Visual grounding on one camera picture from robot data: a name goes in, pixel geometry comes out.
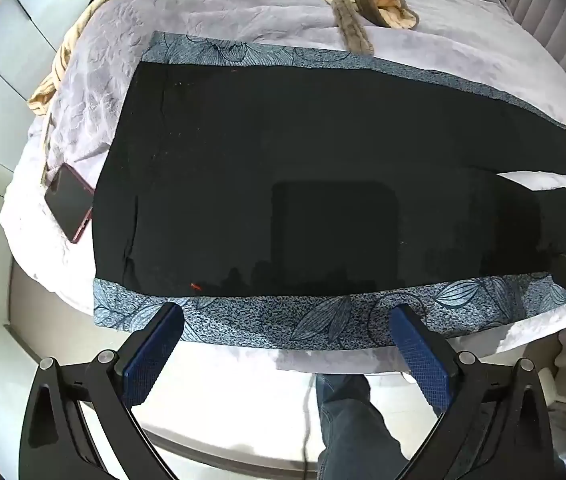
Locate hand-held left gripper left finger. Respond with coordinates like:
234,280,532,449
20,302,186,480

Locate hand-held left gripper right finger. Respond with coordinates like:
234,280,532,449
388,302,562,480

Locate person's leg in jeans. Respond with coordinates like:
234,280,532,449
315,372,410,480

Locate blue floral patterned cloth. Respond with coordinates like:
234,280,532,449
92,31,566,351

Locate smartphone with red case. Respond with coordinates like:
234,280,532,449
44,162,95,245

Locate grey padded headboard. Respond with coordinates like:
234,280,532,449
483,0,566,126

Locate grey slipper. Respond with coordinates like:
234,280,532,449
353,0,421,31

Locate grey knitted strip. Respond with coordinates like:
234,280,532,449
330,0,377,56

